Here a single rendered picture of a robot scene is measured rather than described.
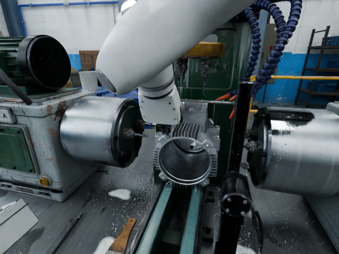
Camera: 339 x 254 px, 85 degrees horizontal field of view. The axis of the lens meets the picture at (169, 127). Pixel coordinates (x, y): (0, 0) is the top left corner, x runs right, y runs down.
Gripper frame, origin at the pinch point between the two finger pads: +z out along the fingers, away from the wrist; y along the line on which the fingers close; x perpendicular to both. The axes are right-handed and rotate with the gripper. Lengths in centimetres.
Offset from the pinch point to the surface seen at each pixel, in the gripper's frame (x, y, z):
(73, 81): 310, -364, 233
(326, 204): -6, 49, 22
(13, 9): 448, -562, 95
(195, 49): 12.8, 7.5, -17.5
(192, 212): -19.0, 10.1, 10.1
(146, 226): -25.0, -0.2, 7.4
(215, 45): 15.3, 12.1, -17.2
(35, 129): -6.2, -41.8, -1.5
